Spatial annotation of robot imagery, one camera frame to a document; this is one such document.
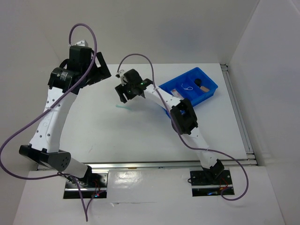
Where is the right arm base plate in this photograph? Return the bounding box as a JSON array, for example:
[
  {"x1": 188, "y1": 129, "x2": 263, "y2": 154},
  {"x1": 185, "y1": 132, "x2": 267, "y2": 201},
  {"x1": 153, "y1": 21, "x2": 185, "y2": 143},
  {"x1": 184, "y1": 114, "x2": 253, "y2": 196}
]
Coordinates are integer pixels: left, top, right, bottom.
[{"x1": 187, "y1": 170, "x2": 234, "y2": 197}]

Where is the beige foundation bottle black cap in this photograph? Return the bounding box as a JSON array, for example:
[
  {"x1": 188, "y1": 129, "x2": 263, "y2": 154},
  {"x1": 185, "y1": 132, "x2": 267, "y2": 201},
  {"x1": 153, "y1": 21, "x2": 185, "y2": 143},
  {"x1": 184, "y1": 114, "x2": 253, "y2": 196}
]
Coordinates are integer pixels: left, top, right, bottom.
[{"x1": 200, "y1": 86, "x2": 210, "y2": 93}]

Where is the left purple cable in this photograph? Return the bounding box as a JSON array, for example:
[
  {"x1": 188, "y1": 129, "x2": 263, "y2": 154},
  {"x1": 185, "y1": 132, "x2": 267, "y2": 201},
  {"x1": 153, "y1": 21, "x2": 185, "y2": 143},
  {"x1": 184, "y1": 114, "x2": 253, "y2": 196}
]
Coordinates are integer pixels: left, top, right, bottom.
[{"x1": 0, "y1": 23, "x2": 98, "y2": 222}]

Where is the mint green makeup spatula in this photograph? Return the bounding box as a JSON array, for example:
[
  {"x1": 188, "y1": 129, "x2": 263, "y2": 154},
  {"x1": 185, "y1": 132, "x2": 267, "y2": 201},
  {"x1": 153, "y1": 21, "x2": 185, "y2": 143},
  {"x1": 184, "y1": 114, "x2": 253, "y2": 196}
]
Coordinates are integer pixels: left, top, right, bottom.
[{"x1": 115, "y1": 105, "x2": 132, "y2": 111}]

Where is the aluminium rail front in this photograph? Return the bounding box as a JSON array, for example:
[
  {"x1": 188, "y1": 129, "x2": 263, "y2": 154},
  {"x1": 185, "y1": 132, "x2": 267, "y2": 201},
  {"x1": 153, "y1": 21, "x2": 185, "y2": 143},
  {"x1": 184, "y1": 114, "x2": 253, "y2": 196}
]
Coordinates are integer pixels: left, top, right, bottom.
[{"x1": 37, "y1": 159, "x2": 257, "y2": 171}]

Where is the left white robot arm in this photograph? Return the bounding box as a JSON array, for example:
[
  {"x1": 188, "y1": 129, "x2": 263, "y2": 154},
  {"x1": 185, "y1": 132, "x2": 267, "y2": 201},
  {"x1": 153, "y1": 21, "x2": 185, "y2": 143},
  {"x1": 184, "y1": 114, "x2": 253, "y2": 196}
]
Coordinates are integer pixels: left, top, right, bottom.
[{"x1": 19, "y1": 45, "x2": 111, "y2": 187}]

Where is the aluminium rail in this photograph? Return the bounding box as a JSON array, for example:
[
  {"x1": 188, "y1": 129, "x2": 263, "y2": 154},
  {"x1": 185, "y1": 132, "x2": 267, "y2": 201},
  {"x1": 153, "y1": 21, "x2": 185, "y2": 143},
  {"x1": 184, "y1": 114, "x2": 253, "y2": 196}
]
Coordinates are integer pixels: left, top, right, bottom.
[
  {"x1": 37, "y1": 159, "x2": 257, "y2": 171},
  {"x1": 220, "y1": 64, "x2": 258, "y2": 165}
]

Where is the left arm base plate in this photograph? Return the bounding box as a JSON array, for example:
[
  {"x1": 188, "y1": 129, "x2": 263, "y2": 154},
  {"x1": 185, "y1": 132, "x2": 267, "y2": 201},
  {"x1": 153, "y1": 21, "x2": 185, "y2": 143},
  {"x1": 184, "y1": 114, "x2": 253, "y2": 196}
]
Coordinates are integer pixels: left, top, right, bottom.
[{"x1": 63, "y1": 171, "x2": 108, "y2": 199}]

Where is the blue compartment organizer tray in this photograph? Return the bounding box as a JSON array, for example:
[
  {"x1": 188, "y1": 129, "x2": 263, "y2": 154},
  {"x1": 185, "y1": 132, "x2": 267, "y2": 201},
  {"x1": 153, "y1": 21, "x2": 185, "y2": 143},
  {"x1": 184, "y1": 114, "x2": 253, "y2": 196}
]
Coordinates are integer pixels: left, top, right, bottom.
[{"x1": 159, "y1": 67, "x2": 218, "y2": 107}]

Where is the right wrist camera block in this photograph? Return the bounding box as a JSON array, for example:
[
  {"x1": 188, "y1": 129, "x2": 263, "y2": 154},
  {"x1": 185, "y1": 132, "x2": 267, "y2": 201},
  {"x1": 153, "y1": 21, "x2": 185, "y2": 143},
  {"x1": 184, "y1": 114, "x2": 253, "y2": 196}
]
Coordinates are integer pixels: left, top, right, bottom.
[{"x1": 115, "y1": 69, "x2": 127, "y2": 86}]

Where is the purple eyelash curler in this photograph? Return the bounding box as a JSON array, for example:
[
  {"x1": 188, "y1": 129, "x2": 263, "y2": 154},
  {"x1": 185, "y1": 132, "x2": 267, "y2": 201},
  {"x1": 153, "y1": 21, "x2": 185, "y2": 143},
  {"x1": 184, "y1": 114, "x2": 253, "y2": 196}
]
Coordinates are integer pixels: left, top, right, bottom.
[{"x1": 181, "y1": 84, "x2": 193, "y2": 91}]

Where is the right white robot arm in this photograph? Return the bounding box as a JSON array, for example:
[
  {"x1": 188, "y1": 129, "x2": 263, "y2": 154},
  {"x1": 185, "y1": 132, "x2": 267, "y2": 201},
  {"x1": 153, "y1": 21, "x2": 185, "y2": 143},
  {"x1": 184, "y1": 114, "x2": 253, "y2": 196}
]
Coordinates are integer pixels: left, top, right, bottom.
[{"x1": 115, "y1": 69, "x2": 224, "y2": 184}]

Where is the clear pink makeup packet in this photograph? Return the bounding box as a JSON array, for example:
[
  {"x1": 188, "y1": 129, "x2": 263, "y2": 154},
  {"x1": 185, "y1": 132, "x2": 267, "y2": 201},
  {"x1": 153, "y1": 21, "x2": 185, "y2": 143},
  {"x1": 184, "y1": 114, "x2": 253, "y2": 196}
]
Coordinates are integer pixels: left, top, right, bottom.
[{"x1": 171, "y1": 89, "x2": 184, "y2": 99}]

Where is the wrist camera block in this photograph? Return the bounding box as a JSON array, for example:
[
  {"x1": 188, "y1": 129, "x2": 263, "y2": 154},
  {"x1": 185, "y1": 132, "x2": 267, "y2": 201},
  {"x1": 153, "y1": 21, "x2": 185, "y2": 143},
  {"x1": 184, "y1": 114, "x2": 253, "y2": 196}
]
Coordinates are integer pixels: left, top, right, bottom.
[
  {"x1": 115, "y1": 69, "x2": 127, "y2": 86},
  {"x1": 75, "y1": 39, "x2": 89, "y2": 47}
]

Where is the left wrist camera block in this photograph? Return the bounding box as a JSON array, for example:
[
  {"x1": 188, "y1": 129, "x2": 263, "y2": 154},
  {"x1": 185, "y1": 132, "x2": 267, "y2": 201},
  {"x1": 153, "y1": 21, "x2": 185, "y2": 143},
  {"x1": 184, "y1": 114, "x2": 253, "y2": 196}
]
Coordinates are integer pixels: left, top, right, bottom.
[{"x1": 75, "y1": 39, "x2": 89, "y2": 47}]

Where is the black round compact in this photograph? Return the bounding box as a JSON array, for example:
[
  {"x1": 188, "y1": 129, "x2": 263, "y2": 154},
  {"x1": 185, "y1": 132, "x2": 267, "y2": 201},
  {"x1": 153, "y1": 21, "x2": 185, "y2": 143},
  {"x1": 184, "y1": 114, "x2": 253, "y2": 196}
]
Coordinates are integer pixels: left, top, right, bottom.
[{"x1": 194, "y1": 78, "x2": 202, "y2": 87}]

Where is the aluminium rail right side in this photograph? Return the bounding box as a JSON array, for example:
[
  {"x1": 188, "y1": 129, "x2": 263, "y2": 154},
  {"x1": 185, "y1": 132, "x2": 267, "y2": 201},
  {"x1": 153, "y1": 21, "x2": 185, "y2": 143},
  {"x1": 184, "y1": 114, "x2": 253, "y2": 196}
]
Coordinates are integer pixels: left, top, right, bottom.
[{"x1": 220, "y1": 64, "x2": 258, "y2": 165}]

